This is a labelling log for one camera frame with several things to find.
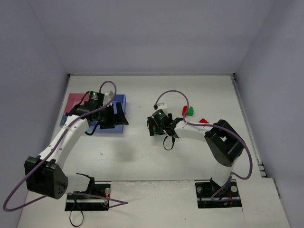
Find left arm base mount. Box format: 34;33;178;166
65;182;111;211

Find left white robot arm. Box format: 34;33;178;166
24;91;129;199

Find purple-blue large container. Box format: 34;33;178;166
86;94;128;135

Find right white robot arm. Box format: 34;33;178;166
147;109;244;190

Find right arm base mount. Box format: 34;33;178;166
195;179;242;209

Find pink container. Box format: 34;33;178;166
63;93;85;114

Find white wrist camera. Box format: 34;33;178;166
104;90;115;103
153;103;168;110

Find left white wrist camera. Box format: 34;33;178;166
104;90;115;103

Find red curved lego right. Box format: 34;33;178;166
182;105;187;115

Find green lego on red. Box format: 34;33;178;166
186;106;194;116

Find red yellow stacked lego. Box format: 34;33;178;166
199;118;209;124

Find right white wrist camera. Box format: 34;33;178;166
153;103;168;110

